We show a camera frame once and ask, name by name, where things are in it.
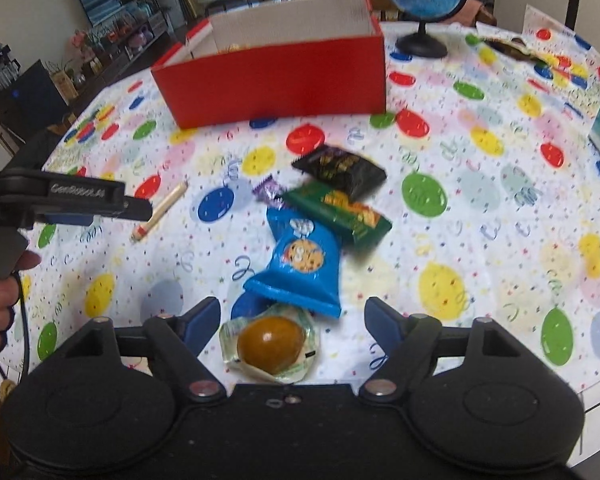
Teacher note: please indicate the packaged brown egg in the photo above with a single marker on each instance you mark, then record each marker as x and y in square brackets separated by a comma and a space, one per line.
[270, 345]

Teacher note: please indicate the balloon print tablecloth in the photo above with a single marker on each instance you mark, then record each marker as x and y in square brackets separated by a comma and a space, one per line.
[480, 185]

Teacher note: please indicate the white grid-lined sheet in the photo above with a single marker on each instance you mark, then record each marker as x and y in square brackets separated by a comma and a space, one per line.
[597, 410]

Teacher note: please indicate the black snack packet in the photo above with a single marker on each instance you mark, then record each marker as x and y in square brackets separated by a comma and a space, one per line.
[340, 170]

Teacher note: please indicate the green snack packet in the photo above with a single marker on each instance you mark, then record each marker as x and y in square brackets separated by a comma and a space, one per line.
[340, 210]

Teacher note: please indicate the red cardboard box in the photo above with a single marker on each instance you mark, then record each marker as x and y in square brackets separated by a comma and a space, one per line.
[280, 85]

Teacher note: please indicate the pink flowers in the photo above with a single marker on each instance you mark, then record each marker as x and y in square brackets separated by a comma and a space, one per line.
[82, 42]

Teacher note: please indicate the person's left hand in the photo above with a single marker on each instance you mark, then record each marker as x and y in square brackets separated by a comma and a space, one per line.
[0, 305]

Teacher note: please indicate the dark snack wrapper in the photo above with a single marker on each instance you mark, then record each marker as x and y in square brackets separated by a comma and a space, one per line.
[510, 47]

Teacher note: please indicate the wooden pencil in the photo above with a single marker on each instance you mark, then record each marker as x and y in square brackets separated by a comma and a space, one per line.
[160, 212]

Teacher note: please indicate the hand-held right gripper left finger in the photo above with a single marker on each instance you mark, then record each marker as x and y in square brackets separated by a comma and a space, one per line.
[200, 325]

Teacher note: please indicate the black appliance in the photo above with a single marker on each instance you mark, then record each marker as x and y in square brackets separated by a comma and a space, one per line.
[30, 95]

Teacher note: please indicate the television cabinet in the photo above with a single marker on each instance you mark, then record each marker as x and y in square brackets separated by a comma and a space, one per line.
[152, 22]

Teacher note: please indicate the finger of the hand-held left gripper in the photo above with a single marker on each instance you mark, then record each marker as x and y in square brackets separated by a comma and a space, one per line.
[65, 219]
[80, 194]

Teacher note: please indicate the purple candy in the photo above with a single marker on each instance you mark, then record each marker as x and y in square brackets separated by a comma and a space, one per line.
[269, 191]

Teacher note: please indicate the blue cookie packet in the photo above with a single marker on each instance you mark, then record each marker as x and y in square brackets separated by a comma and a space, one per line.
[300, 265]

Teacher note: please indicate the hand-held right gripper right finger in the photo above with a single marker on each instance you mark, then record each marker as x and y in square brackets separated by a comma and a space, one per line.
[385, 325]

